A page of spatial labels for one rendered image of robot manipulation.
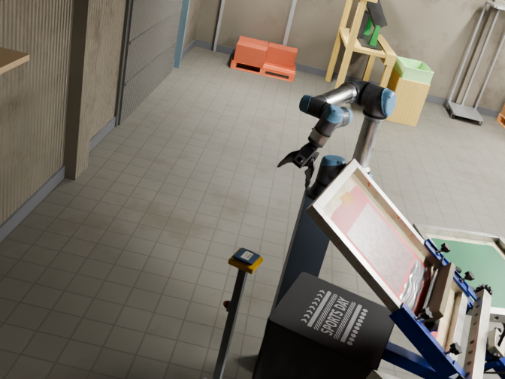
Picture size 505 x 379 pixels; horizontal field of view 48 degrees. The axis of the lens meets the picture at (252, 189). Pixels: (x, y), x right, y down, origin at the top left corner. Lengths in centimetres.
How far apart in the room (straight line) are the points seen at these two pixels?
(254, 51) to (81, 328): 655
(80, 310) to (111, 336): 29
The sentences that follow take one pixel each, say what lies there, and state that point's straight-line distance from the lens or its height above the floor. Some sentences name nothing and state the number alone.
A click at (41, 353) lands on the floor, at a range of 355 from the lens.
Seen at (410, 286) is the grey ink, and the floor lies 126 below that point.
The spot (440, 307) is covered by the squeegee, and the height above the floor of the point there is 130.
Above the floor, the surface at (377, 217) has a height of 140.
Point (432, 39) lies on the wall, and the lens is 1039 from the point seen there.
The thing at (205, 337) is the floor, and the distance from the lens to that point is 374.
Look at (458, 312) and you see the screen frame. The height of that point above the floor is 116.
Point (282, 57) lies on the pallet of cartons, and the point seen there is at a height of 27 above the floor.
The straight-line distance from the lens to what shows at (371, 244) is 232.
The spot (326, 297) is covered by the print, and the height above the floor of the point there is 95.
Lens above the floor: 247
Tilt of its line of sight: 26 degrees down
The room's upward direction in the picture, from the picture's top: 13 degrees clockwise
